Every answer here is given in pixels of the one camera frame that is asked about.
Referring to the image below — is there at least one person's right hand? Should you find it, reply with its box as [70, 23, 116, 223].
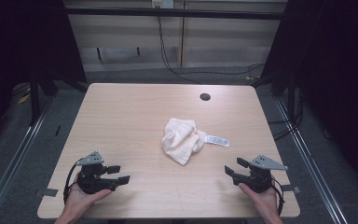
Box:
[238, 176, 282, 219]

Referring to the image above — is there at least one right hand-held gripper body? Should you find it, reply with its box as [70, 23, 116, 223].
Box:
[232, 154, 289, 194]

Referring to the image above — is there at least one person's left hand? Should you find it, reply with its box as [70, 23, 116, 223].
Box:
[61, 186, 113, 220]

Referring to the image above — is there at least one aluminium floor rail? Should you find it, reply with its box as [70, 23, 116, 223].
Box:
[273, 96, 351, 224]
[0, 92, 55, 224]

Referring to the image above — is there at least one bundle of black floor cables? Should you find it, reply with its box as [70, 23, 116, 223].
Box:
[266, 88, 305, 142]

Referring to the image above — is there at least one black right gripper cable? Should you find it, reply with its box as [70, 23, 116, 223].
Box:
[269, 177, 286, 217]

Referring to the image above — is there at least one white wall power outlet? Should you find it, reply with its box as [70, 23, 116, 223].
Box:
[150, 0, 175, 9]

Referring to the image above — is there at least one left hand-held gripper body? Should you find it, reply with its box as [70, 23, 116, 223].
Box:
[75, 150, 119, 195]

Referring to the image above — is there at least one black hanging power cable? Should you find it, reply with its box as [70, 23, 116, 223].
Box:
[156, 8, 203, 86]

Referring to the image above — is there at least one thin black floor cable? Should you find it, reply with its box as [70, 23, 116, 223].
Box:
[176, 63, 266, 78]

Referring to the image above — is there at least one black horizontal frame bar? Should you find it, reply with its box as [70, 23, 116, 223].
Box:
[64, 7, 286, 21]

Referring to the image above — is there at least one white towel with label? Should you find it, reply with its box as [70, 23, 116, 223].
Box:
[161, 117, 230, 167]

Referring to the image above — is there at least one black metal stand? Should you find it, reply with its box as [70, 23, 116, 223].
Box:
[28, 69, 42, 127]

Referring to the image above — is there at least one yellow floor tape piece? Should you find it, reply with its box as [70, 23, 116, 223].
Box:
[17, 92, 32, 105]

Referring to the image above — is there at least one black curtain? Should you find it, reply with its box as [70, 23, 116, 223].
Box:
[251, 0, 358, 197]
[0, 0, 89, 153]

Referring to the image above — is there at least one grey tape strip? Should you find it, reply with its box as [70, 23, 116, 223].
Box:
[34, 188, 60, 198]
[280, 184, 302, 195]

